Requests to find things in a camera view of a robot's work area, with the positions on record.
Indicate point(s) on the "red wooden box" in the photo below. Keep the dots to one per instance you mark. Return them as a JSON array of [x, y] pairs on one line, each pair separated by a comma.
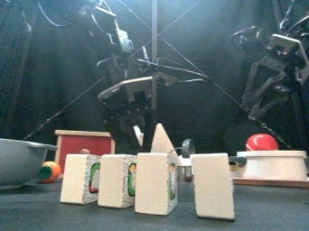
[[86, 144]]

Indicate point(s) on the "small beige wooden knob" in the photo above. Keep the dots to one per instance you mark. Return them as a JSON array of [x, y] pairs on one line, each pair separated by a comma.
[[83, 151]]

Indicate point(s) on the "grey plastic bowl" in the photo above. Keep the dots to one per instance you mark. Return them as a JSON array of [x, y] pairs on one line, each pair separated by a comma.
[[20, 162]]

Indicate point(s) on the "white toy knife block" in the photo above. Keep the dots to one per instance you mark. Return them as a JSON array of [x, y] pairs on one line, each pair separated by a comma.
[[162, 141]]

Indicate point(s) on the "white round pedestal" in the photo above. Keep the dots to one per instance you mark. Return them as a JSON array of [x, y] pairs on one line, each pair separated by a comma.
[[273, 165]]

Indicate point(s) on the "vertical metal pole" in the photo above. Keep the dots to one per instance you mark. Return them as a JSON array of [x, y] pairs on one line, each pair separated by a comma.
[[154, 30]]

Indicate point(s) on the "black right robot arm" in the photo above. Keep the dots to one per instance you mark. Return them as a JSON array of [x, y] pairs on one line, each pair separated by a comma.
[[299, 22]]

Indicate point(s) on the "wooden board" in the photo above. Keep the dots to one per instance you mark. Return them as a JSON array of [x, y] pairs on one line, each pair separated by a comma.
[[273, 182]]

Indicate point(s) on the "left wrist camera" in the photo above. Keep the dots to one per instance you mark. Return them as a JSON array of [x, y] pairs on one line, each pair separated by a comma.
[[125, 42]]

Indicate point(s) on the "red ball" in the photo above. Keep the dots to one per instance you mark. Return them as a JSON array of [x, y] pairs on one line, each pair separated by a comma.
[[261, 143]]

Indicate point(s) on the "orange toy fruit green end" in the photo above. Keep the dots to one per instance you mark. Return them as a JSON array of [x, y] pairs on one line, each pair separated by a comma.
[[52, 171]]

